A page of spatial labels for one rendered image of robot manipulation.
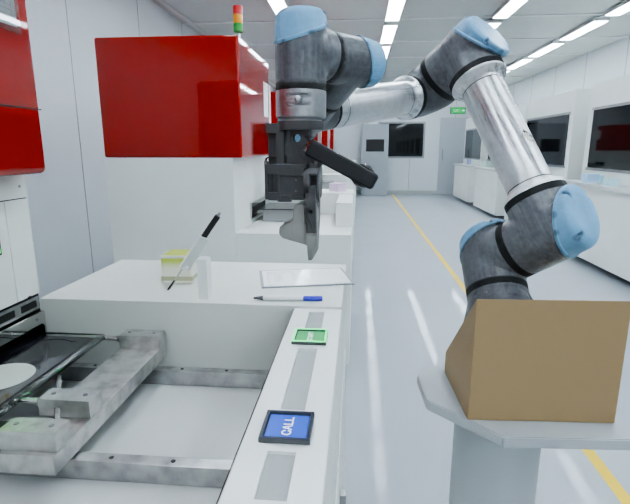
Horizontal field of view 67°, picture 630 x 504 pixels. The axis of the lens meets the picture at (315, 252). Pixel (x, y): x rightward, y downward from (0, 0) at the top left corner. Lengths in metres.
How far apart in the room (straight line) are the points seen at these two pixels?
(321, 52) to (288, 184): 0.19
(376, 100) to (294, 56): 0.31
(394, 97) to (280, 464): 0.75
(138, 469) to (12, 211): 0.56
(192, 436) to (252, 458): 0.31
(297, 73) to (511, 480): 0.79
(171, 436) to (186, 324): 0.26
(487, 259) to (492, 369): 0.23
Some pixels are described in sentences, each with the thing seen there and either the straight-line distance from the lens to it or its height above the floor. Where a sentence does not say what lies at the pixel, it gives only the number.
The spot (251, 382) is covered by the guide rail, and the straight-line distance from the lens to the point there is 0.94.
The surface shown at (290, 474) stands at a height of 0.96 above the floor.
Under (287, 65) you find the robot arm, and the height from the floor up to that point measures 1.38.
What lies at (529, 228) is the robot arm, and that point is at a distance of 0.92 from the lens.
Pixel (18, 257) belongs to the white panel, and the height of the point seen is 1.06.
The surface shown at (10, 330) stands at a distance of 1.06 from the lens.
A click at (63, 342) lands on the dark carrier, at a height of 0.90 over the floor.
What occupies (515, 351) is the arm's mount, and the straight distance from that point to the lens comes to 0.85.
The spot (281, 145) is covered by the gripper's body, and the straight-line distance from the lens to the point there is 0.72.
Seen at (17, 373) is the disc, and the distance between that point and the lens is 0.96.
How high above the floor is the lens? 1.27
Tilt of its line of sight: 12 degrees down
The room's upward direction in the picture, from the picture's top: straight up
